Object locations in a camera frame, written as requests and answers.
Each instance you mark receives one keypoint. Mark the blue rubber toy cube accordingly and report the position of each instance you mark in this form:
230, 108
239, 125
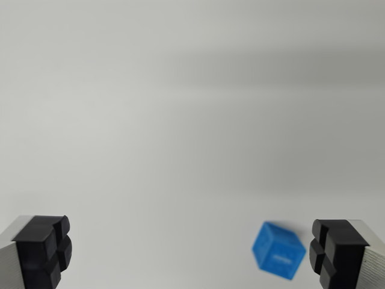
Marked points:
278, 251

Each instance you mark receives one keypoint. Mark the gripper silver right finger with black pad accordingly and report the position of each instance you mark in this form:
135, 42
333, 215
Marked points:
346, 256

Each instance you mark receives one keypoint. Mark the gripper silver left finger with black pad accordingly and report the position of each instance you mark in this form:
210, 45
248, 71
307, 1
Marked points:
36, 250

